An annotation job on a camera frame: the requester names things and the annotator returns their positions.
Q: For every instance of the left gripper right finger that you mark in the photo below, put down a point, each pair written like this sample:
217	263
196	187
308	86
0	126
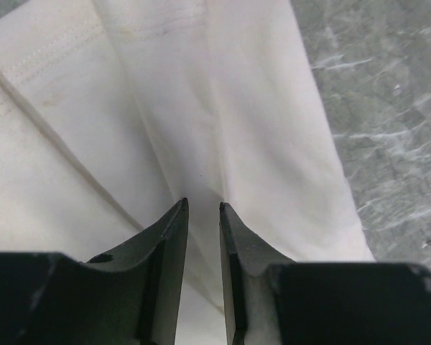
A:
271	299

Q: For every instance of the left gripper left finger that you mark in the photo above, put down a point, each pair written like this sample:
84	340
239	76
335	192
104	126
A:
127	295

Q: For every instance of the white t shirt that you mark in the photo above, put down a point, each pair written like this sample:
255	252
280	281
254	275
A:
112	111

